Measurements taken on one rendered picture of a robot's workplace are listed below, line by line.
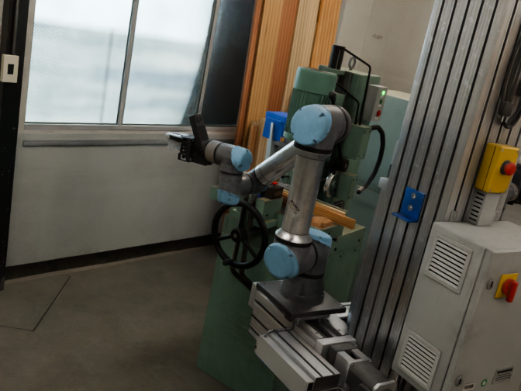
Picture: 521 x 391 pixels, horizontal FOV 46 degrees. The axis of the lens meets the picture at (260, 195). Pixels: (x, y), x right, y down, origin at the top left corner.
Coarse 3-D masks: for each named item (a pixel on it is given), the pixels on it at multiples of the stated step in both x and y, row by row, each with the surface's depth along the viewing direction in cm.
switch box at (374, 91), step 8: (368, 88) 278; (376, 88) 276; (384, 88) 279; (368, 96) 278; (376, 96) 276; (384, 96) 282; (368, 104) 279; (376, 104) 278; (368, 112) 279; (376, 112) 281; (368, 120) 280; (376, 120) 284
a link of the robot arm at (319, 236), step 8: (312, 232) 198; (320, 232) 201; (312, 240) 195; (320, 240) 195; (328, 240) 196; (320, 248) 195; (328, 248) 198; (320, 256) 195; (328, 256) 201; (320, 264) 198; (304, 272) 198; (312, 272) 198; (320, 272) 199
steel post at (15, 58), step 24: (24, 0) 291; (24, 24) 295; (0, 48) 297; (24, 48) 299; (0, 72) 298; (0, 96) 300; (0, 120) 302; (0, 144) 306; (0, 168) 310; (0, 192) 315; (0, 216) 319; (0, 240) 323; (0, 264) 328; (0, 288) 333
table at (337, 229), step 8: (216, 192) 280; (216, 200) 281; (280, 216) 261; (312, 216) 266; (256, 224) 257; (272, 224) 259; (280, 224) 262; (336, 224) 262; (328, 232) 256; (336, 232) 263
